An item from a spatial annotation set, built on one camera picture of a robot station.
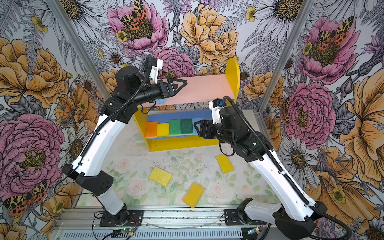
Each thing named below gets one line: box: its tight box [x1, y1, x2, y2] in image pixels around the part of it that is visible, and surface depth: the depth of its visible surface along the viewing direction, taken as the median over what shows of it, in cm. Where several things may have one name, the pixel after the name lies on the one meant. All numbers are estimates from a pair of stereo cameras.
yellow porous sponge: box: [148, 166, 174, 188], surface depth 89 cm
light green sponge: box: [169, 119, 181, 137], surface depth 92 cm
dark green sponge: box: [180, 118, 193, 136], surface depth 93 cm
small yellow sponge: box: [216, 154, 235, 174], surface depth 94 cm
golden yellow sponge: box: [183, 182, 205, 209], surface depth 84 cm
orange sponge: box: [145, 121, 158, 139], surface depth 91 cm
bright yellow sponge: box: [157, 123, 170, 137], surface depth 91 cm
